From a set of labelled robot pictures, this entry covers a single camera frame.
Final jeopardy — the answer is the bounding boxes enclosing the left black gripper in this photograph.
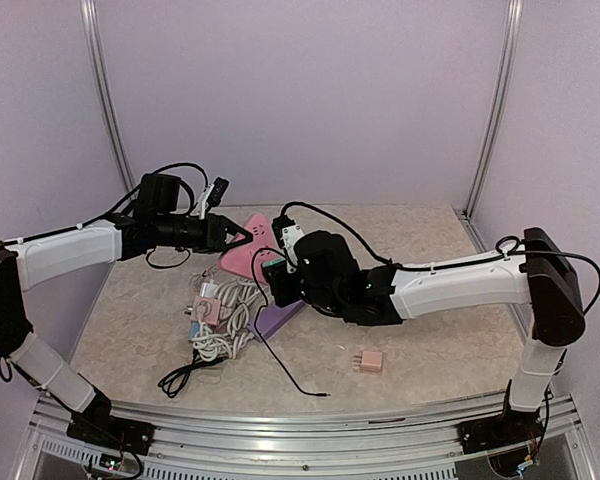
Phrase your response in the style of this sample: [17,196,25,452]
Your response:
[154,212,252,253]

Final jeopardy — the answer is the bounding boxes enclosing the teal plug adapter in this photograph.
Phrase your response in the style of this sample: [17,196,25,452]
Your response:
[260,257,287,281]

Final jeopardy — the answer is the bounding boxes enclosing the black usb cable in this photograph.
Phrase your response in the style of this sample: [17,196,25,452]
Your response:
[249,248,332,400]

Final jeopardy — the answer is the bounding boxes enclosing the pink triangular power strip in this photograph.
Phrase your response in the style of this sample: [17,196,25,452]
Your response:
[218,213,280,283]

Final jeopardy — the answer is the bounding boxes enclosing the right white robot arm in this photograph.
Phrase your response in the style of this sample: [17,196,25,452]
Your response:
[261,226,585,444]

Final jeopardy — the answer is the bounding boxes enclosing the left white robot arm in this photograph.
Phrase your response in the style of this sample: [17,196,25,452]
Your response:
[0,171,253,445]

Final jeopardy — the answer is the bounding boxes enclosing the pink small plug adapter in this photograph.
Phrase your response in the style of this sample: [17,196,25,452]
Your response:
[185,295,221,326]

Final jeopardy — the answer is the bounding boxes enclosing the light blue small plug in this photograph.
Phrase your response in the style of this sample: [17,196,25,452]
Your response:
[189,322,200,343]

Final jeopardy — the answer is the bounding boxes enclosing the purple power strip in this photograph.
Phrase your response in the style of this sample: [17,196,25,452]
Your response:
[247,301,305,343]

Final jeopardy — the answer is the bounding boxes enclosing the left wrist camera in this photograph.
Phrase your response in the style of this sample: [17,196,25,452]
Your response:
[194,177,229,220]

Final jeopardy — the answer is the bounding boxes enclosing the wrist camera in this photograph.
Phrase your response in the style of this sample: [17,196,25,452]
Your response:
[194,177,229,220]
[271,214,304,273]

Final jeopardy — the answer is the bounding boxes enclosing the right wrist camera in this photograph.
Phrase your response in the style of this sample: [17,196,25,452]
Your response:
[271,214,304,273]

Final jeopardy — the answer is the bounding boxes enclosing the white bundled power cords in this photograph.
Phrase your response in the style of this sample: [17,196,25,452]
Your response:
[188,269,276,362]

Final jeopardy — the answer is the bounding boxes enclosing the black coiled cable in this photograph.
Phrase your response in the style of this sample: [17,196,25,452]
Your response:
[156,349,226,399]

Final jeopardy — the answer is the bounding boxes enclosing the aluminium front frame rail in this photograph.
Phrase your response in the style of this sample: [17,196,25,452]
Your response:
[12,394,600,479]

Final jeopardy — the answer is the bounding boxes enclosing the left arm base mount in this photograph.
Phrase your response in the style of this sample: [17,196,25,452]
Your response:
[66,417,156,456]

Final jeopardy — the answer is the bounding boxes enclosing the left aluminium corner post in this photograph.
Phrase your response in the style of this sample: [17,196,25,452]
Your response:
[79,0,137,211]

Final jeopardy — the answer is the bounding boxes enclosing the aluminium corner post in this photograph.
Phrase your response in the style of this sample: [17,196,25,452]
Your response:
[79,0,137,211]
[463,0,524,219]

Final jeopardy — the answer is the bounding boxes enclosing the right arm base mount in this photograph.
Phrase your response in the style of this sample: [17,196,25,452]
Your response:
[457,412,544,455]

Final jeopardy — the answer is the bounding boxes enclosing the right aluminium corner post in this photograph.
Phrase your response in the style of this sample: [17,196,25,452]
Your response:
[463,0,524,219]

